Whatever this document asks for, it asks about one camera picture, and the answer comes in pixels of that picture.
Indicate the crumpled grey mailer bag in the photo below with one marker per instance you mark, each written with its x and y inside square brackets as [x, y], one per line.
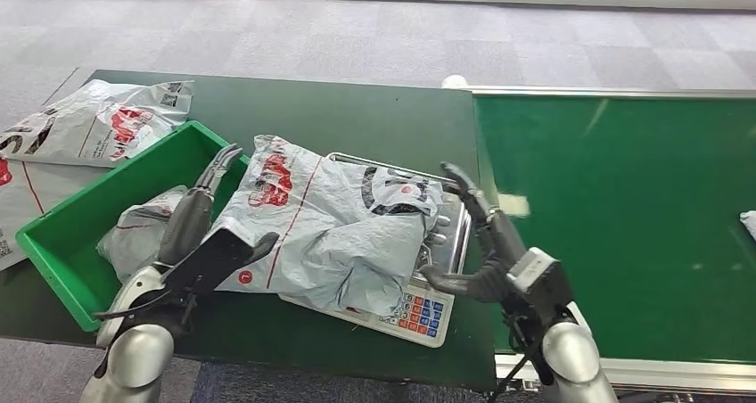
[130, 241]

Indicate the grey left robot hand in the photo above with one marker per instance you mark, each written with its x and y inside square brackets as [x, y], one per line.
[186, 223]

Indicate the white electronic weighing scale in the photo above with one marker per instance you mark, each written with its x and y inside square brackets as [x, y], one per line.
[422, 317]

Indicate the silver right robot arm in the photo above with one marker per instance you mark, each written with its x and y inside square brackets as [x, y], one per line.
[573, 353]

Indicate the small grey mailer package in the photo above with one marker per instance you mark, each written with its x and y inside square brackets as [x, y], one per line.
[750, 224]

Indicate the large grey mailer package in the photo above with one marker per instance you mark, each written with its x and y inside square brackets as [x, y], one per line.
[331, 229]

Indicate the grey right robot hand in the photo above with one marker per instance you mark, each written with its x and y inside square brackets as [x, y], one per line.
[499, 241]

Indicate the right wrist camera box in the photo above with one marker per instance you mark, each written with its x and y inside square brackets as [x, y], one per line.
[543, 282]

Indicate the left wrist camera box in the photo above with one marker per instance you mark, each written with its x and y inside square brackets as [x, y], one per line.
[207, 264]

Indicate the small pale label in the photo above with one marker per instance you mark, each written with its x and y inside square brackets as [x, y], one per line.
[514, 205]

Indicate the green plastic bin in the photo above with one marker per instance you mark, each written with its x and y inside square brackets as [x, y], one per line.
[71, 235]

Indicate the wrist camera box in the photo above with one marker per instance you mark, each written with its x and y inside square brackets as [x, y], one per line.
[543, 282]
[207, 264]

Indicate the green conveyor belt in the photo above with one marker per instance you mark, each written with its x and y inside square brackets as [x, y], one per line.
[620, 211]

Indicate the white round end cap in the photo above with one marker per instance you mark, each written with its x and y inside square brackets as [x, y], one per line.
[455, 81]

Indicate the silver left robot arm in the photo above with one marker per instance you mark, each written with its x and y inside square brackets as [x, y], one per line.
[139, 359]

